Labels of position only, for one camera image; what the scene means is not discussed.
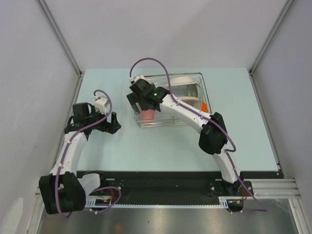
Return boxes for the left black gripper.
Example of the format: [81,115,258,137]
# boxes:
[86,106,120,135]

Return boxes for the pink cup orange handle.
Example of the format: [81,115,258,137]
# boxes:
[140,110,155,121]

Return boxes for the white fluted plate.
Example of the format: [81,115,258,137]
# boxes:
[170,76,197,86]

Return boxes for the metal wire dish rack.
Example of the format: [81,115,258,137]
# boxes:
[133,71,212,128]

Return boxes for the pink and cream plate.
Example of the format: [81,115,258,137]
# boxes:
[178,96,200,105]

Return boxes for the green bowl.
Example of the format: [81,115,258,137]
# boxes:
[187,83,204,99]

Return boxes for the white and orange bowl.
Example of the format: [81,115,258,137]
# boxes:
[195,100,209,113]

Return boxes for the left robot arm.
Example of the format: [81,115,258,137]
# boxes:
[39,102,121,215]

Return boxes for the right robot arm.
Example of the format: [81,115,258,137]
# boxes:
[127,77,243,195]

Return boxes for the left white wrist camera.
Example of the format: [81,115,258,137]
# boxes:
[94,96,109,115]

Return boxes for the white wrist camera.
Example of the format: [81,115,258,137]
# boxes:
[94,96,109,115]
[129,75,145,84]

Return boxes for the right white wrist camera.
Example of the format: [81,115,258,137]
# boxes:
[129,75,145,84]

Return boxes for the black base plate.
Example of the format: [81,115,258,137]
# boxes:
[75,170,285,198]

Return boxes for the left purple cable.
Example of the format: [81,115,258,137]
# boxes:
[55,90,122,219]

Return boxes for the purple cable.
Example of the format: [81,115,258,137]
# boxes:
[55,90,122,219]
[129,57,269,214]

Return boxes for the right aluminium frame post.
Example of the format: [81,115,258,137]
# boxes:
[249,0,296,75]

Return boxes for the aluminium frame post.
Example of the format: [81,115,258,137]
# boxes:
[36,0,82,77]
[249,0,296,75]

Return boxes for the left aluminium frame post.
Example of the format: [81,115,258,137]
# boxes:
[36,0,82,77]

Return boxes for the white slotted cable duct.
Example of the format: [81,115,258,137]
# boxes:
[82,196,244,209]

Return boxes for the aluminium front rail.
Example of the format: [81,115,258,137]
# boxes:
[35,177,303,198]

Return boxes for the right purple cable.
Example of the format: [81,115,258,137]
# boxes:
[129,57,269,214]

